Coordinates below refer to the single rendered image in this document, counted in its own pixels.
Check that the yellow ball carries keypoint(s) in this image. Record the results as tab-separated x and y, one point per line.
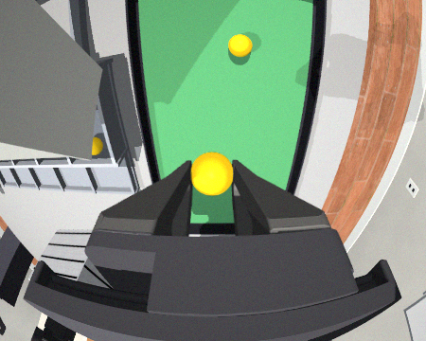
97	146
212	173
240	45

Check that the green tray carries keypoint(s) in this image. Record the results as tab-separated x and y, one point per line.
193	96

